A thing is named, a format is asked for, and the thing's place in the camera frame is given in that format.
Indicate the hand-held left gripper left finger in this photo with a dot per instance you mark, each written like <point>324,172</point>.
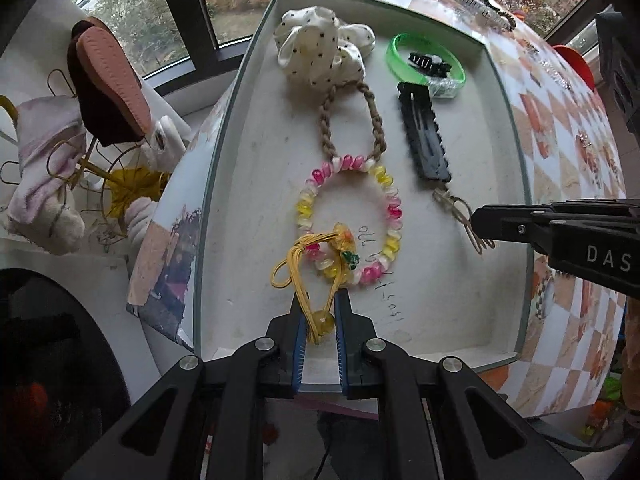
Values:
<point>299,360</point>

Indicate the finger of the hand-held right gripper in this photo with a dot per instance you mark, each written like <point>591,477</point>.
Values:
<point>505,225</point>
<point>590,207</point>

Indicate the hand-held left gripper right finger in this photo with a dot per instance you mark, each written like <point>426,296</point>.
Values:
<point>341,360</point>

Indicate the gold bow hair clip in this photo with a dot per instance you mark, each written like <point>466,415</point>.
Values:
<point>445,199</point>

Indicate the black scalloped snap clip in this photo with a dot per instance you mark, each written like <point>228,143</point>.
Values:
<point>425,135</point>

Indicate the small black claw clip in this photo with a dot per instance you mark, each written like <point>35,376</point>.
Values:
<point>425,62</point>

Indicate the grey shallow box tray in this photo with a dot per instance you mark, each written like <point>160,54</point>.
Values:
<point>250,185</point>

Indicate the green translucent bangle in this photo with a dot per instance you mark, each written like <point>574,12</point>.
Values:
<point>395,60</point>

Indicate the cream polka dot scrunchie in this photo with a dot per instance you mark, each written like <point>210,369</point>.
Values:
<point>310,45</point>

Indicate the red plastic chair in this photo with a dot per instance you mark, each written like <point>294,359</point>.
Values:
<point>575,62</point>

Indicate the white sock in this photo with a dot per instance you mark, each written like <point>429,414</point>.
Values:
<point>165,140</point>
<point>145,220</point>

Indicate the clear claw hair clip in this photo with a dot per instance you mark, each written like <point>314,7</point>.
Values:
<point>477,5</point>

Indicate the yellow plastic piece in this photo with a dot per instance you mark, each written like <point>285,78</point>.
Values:
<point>135,185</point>

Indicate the pink white towel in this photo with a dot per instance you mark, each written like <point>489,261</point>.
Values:
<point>45,160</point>

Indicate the brown slipper with pink sole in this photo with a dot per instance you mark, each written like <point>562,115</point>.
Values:
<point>110,70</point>

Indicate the dark window frame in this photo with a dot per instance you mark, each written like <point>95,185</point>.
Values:
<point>180,20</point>

